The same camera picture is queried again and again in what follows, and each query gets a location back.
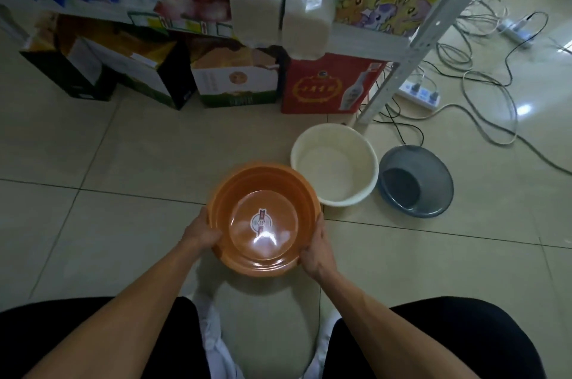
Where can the grey transparent plastic basin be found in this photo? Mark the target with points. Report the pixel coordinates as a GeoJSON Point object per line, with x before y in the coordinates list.
{"type": "Point", "coordinates": [415, 180]}

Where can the person's right leg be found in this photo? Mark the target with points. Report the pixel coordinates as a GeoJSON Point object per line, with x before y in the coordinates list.
{"type": "Point", "coordinates": [464, 338]}

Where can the person's right forearm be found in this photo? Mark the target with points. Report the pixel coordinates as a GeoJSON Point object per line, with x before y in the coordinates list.
{"type": "Point", "coordinates": [384, 325]}

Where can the white power strip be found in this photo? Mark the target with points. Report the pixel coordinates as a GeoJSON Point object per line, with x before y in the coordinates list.
{"type": "Point", "coordinates": [419, 93]}
{"type": "Point", "coordinates": [518, 28]}

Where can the person's right hand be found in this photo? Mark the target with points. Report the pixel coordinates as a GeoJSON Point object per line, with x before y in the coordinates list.
{"type": "Point", "coordinates": [318, 252]}

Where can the red cardboard box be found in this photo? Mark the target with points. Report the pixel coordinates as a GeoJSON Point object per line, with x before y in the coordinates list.
{"type": "Point", "coordinates": [326, 86]}

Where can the person's left leg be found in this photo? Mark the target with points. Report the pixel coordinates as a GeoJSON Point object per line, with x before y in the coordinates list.
{"type": "Point", "coordinates": [53, 338]}

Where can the person's left thumb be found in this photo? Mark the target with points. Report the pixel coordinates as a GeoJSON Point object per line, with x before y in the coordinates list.
{"type": "Point", "coordinates": [208, 219]}

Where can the orange plastic basin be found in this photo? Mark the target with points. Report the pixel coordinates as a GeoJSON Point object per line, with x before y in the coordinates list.
{"type": "Point", "coordinates": [264, 219]}

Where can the person's left forearm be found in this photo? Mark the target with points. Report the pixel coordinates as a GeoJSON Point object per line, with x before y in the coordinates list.
{"type": "Point", "coordinates": [120, 311]}

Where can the white and green cardboard box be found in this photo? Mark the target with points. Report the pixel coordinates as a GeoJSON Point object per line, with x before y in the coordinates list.
{"type": "Point", "coordinates": [234, 79]}

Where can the white shoe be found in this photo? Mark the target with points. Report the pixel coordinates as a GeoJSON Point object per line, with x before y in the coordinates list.
{"type": "Point", "coordinates": [214, 338]}
{"type": "Point", "coordinates": [324, 338]}

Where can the white plastic basin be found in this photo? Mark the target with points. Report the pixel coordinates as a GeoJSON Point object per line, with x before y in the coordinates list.
{"type": "Point", "coordinates": [335, 164]}

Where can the person's right thumb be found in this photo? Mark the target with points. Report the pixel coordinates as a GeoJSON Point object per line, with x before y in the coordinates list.
{"type": "Point", "coordinates": [320, 227]}

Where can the person's left hand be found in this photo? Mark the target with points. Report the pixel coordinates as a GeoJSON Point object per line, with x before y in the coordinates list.
{"type": "Point", "coordinates": [201, 233]}

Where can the black and orange cardboard box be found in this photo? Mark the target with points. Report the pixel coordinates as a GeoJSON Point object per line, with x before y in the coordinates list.
{"type": "Point", "coordinates": [143, 66]}

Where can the person's leg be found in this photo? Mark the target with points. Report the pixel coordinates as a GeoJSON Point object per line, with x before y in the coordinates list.
{"type": "Point", "coordinates": [464, 338]}
{"type": "Point", "coordinates": [53, 338]}

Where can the pink fruit print box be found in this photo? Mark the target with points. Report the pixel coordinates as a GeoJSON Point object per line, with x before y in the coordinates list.
{"type": "Point", "coordinates": [192, 3]}

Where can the white metal shelf rack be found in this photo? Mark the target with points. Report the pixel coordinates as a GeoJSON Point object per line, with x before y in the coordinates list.
{"type": "Point", "coordinates": [402, 48]}

